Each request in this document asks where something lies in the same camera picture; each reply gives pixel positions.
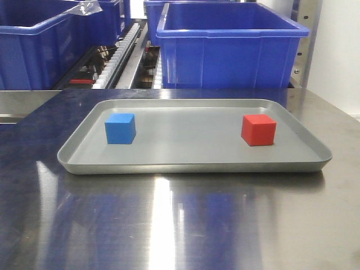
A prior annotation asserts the blue cube block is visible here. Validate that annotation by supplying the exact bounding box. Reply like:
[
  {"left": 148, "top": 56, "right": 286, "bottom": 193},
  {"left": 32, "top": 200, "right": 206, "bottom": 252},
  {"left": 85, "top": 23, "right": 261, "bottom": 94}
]
[{"left": 105, "top": 113, "right": 136, "bottom": 145}]

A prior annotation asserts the red cube block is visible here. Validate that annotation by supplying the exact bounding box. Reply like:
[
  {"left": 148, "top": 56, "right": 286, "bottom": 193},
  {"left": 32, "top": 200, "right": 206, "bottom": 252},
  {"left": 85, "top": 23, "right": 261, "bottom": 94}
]
[{"left": 241, "top": 114, "right": 277, "bottom": 146}]

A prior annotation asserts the grey metal tray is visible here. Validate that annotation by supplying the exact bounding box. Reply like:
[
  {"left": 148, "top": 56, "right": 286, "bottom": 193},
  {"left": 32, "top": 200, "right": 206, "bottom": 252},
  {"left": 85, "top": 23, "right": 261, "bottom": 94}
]
[{"left": 57, "top": 99, "right": 332, "bottom": 174}]

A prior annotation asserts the blue bin front right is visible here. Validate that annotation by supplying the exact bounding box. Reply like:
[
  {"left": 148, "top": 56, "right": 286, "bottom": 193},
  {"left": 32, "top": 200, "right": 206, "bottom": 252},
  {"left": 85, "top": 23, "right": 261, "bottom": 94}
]
[{"left": 156, "top": 1, "right": 309, "bottom": 89}]

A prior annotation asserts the blue bin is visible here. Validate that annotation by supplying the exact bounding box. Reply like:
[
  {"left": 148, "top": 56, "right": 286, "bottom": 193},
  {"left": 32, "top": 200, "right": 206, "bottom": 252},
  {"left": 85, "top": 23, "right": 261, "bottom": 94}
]
[
  {"left": 97, "top": 0, "right": 131, "bottom": 45},
  {"left": 143, "top": 0, "right": 240, "bottom": 47},
  {"left": 156, "top": 1, "right": 309, "bottom": 89},
  {"left": 0, "top": 7, "right": 85, "bottom": 91}
]

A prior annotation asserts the blue bin rear right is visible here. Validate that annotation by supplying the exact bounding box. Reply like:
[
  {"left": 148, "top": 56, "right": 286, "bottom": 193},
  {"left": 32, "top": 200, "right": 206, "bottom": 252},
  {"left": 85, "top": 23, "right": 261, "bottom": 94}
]
[{"left": 143, "top": 0, "right": 240, "bottom": 47}]

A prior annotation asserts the blue bin rear left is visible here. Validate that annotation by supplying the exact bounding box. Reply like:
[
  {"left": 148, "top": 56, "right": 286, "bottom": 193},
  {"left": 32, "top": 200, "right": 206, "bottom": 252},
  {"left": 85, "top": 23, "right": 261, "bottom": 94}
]
[{"left": 97, "top": 0, "right": 131, "bottom": 45}]

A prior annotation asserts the clear plastic bag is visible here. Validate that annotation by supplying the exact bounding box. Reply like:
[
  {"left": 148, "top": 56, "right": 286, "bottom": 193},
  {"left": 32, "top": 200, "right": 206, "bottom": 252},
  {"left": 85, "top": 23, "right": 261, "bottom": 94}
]
[{"left": 65, "top": 0, "right": 103, "bottom": 16}]

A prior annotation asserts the blue bin front left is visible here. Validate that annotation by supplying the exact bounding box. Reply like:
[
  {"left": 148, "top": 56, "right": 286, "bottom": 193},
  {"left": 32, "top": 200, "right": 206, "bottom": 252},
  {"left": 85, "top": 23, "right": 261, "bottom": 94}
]
[{"left": 0, "top": 7, "right": 85, "bottom": 91}]

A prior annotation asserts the white roller conveyor rail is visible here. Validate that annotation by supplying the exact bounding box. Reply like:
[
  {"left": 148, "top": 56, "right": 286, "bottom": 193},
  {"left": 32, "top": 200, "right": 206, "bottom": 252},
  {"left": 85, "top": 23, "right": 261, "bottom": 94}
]
[{"left": 92, "top": 23, "right": 141, "bottom": 89}]

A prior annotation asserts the grey metal shelf post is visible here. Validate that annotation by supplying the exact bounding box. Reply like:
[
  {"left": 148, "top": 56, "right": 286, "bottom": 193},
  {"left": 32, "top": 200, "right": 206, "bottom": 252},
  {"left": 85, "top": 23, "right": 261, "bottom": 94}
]
[{"left": 290, "top": 0, "right": 323, "bottom": 88}]

